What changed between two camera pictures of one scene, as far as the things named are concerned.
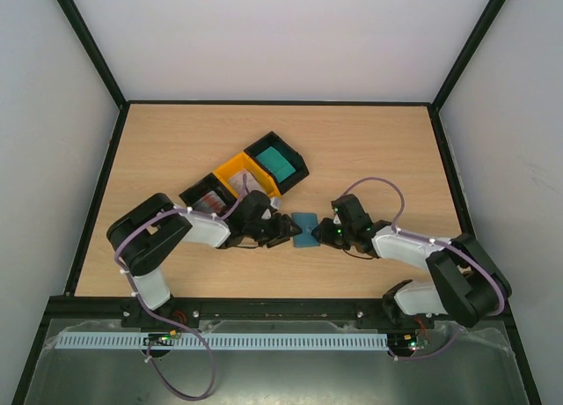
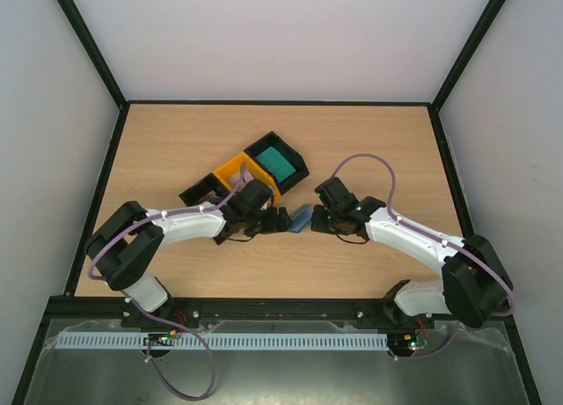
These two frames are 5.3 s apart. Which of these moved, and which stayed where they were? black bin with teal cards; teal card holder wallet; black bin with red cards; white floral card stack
Moved: teal card holder wallet
Stayed: black bin with teal cards; black bin with red cards; white floral card stack
